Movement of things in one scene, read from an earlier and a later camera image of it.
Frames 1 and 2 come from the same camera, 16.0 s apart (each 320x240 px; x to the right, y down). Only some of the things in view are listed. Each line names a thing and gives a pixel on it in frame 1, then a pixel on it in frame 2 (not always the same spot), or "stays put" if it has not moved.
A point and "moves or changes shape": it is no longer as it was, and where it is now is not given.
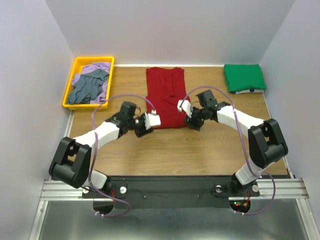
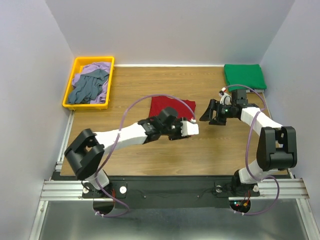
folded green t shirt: (244, 77) stays put
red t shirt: (165, 88) moves or changes shape
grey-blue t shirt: (87, 87) stays put
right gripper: (190, 121) → (215, 105)
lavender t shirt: (104, 66) stays put
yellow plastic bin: (78, 63) stays put
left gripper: (143, 131) → (178, 136)
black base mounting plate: (170, 192) stays put
